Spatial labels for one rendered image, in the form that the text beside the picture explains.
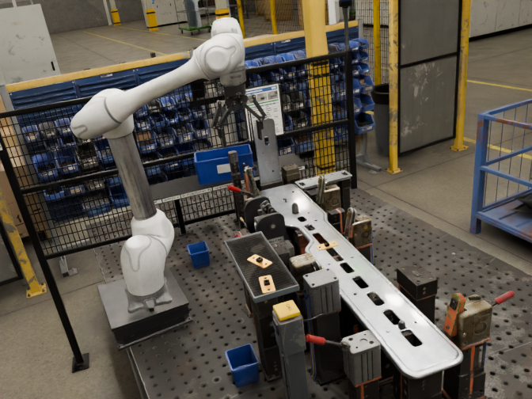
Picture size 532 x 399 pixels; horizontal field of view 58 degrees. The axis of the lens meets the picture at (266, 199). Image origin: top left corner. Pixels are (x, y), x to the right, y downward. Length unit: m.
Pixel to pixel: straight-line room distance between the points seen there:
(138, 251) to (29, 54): 6.71
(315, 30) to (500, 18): 10.89
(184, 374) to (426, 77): 4.02
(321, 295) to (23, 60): 7.40
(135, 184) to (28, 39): 6.54
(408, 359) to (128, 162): 1.28
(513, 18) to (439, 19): 8.72
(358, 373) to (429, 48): 4.10
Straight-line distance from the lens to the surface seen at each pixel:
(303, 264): 1.67
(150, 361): 2.00
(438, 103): 5.38
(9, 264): 4.06
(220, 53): 1.45
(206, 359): 1.94
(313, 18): 2.79
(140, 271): 1.99
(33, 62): 8.48
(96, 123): 1.81
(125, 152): 2.01
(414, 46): 5.00
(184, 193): 2.51
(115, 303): 2.16
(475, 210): 3.95
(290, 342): 1.38
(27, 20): 8.45
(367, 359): 1.39
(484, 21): 13.08
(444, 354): 1.46
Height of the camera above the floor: 1.99
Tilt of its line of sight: 25 degrees down
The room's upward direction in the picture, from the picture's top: 8 degrees counter-clockwise
